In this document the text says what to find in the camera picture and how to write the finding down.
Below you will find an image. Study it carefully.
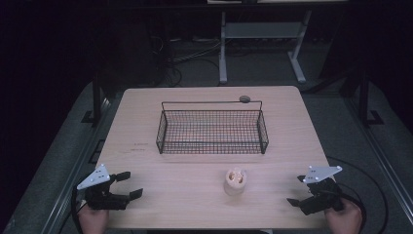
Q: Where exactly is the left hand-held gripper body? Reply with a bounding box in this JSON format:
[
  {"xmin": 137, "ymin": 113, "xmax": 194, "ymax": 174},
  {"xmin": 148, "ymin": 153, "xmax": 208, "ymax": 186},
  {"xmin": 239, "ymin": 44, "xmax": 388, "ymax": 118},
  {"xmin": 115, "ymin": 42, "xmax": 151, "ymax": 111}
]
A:
[{"xmin": 76, "ymin": 163, "xmax": 131, "ymax": 211}]

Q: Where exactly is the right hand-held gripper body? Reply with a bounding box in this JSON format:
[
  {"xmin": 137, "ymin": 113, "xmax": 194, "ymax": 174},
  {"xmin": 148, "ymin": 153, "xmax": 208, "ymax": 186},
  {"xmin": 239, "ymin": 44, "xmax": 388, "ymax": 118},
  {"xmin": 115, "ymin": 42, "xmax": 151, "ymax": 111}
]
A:
[{"xmin": 299, "ymin": 165, "xmax": 346, "ymax": 216}]

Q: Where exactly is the person's left hand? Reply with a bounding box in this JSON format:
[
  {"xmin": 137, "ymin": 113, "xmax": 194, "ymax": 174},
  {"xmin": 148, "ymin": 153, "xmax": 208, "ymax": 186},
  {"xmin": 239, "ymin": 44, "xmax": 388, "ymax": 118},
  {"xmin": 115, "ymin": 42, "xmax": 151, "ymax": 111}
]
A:
[{"xmin": 77, "ymin": 204, "xmax": 110, "ymax": 234}]

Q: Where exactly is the person's right hand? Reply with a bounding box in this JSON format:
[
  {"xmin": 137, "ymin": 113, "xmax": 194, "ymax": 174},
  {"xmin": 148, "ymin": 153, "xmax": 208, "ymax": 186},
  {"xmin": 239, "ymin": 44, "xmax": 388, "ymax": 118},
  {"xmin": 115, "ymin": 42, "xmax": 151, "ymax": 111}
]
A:
[{"xmin": 323, "ymin": 197, "xmax": 363, "ymax": 234}]

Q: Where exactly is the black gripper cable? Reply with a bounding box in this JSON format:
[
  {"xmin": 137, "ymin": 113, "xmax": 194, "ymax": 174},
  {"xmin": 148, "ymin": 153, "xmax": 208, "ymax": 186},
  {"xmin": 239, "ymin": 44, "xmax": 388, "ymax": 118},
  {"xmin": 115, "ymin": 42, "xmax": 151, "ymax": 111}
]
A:
[
  {"xmin": 325, "ymin": 155, "xmax": 390, "ymax": 234},
  {"xmin": 63, "ymin": 185, "xmax": 89, "ymax": 234}
]

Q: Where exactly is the aluminium frame rail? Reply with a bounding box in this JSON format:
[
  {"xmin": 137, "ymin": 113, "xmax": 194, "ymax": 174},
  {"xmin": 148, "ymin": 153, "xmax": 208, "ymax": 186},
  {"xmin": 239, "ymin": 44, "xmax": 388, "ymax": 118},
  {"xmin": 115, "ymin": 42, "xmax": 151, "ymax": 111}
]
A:
[
  {"xmin": 40, "ymin": 97, "xmax": 113, "ymax": 234},
  {"xmin": 343, "ymin": 97, "xmax": 413, "ymax": 226}
]

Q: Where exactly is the black metal stand post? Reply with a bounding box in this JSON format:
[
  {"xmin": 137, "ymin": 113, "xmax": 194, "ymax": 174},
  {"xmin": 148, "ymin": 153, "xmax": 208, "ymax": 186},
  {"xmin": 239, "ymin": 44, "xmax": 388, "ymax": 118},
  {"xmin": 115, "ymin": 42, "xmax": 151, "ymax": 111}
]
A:
[
  {"xmin": 357, "ymin": 69, "xmax": 385, "ymax": 128},
  {"xmin": 80, "ymin": 72, "xmax": 105, "ymax": 127}
]

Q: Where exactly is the black wire basket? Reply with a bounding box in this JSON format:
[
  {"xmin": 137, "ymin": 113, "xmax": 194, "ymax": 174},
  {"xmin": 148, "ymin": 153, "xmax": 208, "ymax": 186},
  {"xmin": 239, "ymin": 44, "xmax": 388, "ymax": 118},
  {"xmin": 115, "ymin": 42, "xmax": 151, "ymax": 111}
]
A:
[{"xmin": 155, "ymin": 99, "xmax": 270, "ymax": 156}]

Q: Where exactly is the bundle of floor cables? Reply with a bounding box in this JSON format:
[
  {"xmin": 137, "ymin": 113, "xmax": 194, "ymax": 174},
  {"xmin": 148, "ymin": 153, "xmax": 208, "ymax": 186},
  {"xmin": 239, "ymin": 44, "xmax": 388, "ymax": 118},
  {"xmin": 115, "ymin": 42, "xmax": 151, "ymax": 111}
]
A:
[{"xmin": 150, "ymin": 34, "xmax": 222, "ymax": 88}]

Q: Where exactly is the white metal table frame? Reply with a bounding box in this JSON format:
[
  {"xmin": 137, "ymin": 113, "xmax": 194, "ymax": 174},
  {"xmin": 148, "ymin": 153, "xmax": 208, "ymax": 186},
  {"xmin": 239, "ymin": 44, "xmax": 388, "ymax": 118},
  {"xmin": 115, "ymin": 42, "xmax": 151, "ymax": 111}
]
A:
[{"xmin": 218, "ymin": 9, "xmax": 314, "ymax": 86}]

